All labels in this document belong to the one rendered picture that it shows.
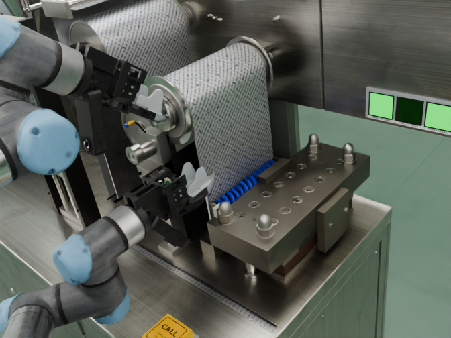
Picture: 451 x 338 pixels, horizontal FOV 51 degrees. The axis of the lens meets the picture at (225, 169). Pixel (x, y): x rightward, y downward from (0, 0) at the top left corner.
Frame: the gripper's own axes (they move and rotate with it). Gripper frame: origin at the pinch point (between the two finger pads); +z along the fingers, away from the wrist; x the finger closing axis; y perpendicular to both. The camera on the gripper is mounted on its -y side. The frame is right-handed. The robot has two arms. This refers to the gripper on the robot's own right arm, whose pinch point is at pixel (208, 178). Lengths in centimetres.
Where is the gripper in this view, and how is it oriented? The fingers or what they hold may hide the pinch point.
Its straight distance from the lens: 100.3
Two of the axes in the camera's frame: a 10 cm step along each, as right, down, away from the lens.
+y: -1.3, -8.4, -5.2
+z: 6.6, -4.7, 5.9
